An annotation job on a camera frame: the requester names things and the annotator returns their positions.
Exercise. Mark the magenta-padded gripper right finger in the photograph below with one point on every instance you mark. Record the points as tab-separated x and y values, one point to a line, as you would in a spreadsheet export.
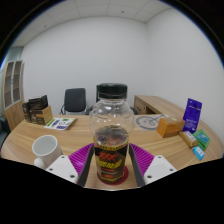
145	161

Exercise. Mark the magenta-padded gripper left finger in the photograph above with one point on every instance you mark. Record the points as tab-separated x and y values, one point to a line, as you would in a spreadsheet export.
77	161

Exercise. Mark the clear bottle with black cap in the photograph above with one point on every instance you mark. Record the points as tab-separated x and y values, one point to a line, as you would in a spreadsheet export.
111	133

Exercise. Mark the white ceramic mug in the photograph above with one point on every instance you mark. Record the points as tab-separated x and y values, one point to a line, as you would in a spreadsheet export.
46	150

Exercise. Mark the round grey mouse pad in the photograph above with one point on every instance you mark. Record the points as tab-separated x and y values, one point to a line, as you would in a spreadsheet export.
148	122

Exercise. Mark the white printed leaflet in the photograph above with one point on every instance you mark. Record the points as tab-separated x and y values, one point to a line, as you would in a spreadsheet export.
60	123

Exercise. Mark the orange wooden box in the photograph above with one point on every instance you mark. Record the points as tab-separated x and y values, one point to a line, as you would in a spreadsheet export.
170	127

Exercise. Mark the small yellow box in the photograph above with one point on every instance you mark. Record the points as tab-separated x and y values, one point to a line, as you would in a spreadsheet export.
189	138

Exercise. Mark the small blue box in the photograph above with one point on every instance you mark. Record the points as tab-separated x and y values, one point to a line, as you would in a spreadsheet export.
199	153

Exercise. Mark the brown cardboard box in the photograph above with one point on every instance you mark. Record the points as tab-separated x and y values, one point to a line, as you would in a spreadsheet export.
41	117

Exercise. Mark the wooden side desk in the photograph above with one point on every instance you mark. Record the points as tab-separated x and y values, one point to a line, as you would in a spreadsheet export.
153	102

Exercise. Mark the dark grey visitor chair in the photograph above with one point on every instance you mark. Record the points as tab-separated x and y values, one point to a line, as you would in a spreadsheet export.
75	100

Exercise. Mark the green flat box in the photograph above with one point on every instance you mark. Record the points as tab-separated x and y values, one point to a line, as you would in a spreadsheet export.
202	139

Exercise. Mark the purple standing pouch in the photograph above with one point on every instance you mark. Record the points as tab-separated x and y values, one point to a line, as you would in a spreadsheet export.
192	115

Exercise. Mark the dark printed cardboard box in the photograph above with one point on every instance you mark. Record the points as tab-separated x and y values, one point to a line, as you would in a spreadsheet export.
38	102

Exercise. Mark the small dark cardboard box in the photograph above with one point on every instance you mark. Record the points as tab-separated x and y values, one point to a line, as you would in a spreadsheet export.
25	112

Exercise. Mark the black leather sofa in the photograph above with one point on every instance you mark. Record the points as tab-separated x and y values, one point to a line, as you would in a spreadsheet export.
2	128

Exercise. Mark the wooden shelf cabinet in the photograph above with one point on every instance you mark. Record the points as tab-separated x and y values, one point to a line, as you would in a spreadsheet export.
12	91

